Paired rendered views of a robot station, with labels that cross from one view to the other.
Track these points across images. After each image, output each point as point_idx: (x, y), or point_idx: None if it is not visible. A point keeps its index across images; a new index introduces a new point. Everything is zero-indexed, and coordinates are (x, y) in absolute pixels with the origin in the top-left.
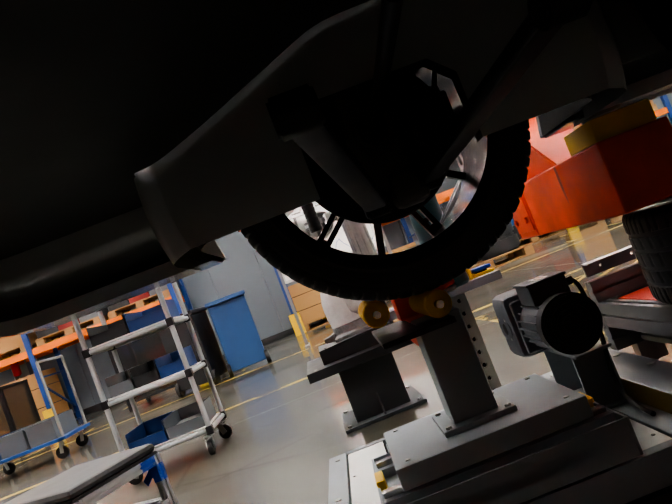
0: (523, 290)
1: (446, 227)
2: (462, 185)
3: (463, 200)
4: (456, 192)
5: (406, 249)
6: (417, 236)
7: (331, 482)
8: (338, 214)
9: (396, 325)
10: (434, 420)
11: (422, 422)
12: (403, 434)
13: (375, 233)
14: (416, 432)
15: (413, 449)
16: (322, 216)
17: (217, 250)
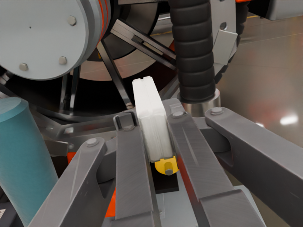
0: (18, 215)
1: (85, 84)
2: (11, 85)
3: (47, 83)
4: (7, 96)
5: (97, 120)
6: (47, 152)
7: None
8: (149, 33)
9: (151, 164)
10: (163, 206)
11: (173, 224)
12: (190, 211)
13: (121, 78)
14: (179, 206)
15: (182, 181)
16: (167, 116)
17: (261, 7)
